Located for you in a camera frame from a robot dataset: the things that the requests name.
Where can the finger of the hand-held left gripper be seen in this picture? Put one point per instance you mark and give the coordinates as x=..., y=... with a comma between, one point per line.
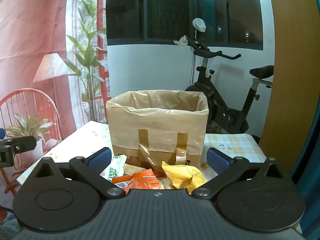
x=1, y=133
x=23, y=143

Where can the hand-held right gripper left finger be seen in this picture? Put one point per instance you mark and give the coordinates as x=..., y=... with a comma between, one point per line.
x=100, y=158

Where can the teal cloth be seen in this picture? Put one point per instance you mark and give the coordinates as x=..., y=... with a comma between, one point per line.
x=308, y=192

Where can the black exercise bike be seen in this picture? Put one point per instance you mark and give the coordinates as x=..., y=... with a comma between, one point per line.
x=222, y=110

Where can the cardboard box with plastic liner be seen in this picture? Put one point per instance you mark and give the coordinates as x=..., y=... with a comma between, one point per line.
x=160, y=135

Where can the yellow snack packet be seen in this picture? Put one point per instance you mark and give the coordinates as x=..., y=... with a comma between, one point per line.
x=182, y=176

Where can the dark window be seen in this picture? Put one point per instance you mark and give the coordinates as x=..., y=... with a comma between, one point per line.
x=170, y=17

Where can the beige cracker packet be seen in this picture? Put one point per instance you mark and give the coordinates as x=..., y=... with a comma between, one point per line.
x=132, y=169

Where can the white pole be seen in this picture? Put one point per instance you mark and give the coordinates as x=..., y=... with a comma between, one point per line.
x=193, y=62

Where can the green white snack packet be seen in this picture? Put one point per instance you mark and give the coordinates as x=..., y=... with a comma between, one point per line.
x=116, y=168

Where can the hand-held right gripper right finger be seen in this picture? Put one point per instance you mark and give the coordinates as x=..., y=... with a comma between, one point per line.
x=217, y=161

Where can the crumpled white plastic bag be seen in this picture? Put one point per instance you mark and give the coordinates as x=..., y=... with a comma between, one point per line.
x=182, y=41

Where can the orange snack packet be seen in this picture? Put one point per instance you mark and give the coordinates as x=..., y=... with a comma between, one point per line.
x=140, y=181

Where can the printed wall cloth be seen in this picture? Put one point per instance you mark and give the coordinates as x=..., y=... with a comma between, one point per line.
x=37, y=30

